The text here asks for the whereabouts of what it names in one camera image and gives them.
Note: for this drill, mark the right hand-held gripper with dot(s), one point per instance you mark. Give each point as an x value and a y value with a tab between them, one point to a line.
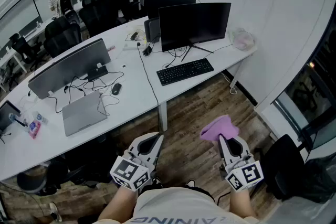
246	174

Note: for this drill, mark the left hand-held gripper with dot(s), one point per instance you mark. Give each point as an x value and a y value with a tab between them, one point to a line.
126	169

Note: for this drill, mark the purple cloth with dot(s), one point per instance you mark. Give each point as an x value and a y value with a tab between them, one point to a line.
220	127

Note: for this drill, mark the person's right forearm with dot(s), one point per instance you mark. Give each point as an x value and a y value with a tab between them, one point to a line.
241	204

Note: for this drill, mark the person's left forearm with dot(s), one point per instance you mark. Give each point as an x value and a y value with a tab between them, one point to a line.
118	202

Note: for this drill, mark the grey monitor on left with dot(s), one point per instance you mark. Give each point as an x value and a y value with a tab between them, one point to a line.
68	68

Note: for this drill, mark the person's black shorts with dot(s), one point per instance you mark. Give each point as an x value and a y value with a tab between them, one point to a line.
145	189

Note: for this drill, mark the person's right shoe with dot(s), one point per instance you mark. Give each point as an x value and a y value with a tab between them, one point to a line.
190	183

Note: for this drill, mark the black and red mouse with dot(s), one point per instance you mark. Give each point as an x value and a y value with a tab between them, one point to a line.
116	88

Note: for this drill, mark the person's white t-shirt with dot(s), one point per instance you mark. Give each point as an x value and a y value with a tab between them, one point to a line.
178	207

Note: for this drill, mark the black keyboard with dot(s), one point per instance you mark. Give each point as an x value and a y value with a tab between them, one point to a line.
185	72

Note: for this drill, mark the white round desk grommet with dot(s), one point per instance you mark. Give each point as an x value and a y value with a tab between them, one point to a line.
124	65

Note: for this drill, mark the black docking station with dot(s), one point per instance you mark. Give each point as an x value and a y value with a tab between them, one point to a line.
97	73

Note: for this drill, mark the black trash bag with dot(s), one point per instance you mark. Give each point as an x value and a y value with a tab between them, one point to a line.
320	181

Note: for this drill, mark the black power adapter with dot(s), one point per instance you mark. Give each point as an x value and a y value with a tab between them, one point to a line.
147	51

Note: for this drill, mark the white power strip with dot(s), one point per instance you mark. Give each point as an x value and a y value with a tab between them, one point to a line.
130	47

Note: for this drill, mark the dark glass window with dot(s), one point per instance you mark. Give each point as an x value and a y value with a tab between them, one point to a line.
315	86

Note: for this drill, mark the small black charger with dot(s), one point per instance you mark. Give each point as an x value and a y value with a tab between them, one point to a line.
134	36

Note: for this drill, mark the clear plastic bag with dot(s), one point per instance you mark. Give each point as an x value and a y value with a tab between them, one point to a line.
242	39

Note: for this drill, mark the clear water bottle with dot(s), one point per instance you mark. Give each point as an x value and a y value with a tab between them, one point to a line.
40	118

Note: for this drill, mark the pink packet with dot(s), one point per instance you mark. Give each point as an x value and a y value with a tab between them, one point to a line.
34	130

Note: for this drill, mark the grey laptop on stand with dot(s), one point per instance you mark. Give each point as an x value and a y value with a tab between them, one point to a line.
8	112

